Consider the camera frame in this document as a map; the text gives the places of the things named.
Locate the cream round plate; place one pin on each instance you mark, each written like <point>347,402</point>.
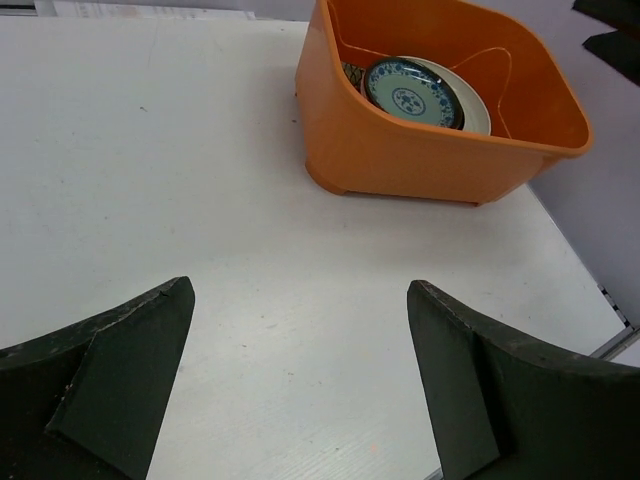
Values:
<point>477,117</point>

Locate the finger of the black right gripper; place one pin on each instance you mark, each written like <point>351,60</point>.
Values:
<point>618,50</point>
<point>620,14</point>

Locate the blue white porcelain plate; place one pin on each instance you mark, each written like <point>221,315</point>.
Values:
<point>410,91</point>

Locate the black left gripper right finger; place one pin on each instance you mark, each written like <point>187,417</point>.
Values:
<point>506,405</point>

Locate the orange plastic bin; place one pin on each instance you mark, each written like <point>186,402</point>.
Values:
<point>353,146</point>

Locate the black floral rectangular plate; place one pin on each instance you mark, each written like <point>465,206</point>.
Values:
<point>354,74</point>

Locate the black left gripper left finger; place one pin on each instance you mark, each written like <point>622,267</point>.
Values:
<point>88,401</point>

